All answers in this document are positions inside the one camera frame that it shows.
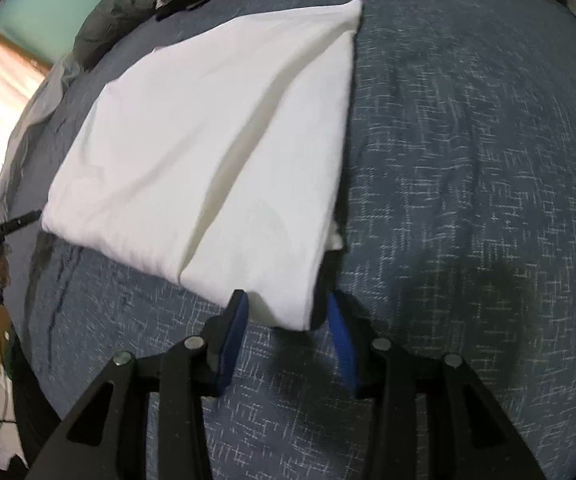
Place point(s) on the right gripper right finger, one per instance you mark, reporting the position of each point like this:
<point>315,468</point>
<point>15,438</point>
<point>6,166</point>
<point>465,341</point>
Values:
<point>469,436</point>

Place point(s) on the light grey blanket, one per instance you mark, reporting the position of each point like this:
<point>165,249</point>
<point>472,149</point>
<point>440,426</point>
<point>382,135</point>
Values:
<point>33,119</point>

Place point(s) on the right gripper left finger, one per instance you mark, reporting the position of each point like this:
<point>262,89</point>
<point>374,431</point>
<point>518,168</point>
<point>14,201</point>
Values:
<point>105,434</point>

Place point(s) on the dark grey rolled duvet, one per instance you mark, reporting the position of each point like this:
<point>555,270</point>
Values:
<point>106,25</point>

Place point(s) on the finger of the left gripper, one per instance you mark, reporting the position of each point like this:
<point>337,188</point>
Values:
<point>26,220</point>

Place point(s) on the white garment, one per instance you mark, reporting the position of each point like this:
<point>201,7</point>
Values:
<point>215,163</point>

